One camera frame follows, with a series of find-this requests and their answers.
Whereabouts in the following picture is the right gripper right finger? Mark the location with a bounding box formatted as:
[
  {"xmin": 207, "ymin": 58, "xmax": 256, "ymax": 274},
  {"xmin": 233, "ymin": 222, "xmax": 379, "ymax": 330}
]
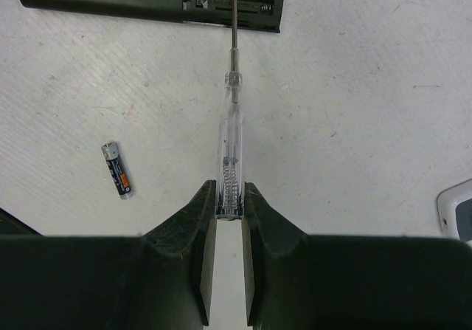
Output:
[{"xmin": 242, "ymin": 183, "xmax": 471, "ymax": 329}]

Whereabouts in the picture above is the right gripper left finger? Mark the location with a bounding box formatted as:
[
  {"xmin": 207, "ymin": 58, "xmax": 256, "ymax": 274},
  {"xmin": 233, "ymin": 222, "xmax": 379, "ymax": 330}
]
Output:
[{"xmin": 1, "ymin": 180, "xmax": 216, "ymax": 329}]

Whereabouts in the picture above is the clear handle screwdriver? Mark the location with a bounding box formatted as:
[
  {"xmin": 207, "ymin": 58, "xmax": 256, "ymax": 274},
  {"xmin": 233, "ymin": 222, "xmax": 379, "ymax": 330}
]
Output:
[{"xmin": 215, "ymin": 0, "xmax": 244, "ymax": 221}]

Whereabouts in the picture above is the white remote control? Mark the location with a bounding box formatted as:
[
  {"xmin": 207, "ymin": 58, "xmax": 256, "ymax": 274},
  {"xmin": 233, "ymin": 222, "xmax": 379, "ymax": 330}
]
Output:
[{"xmin": 437, "ymin": 180, "xmax": 471, "ymax": 246}]

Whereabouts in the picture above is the AAA battery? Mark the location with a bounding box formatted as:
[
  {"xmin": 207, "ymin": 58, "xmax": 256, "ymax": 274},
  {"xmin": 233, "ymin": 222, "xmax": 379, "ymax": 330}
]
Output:
[{"xmin": 101, "ymin": 142, "xmax": 133, "ymax": 199}]

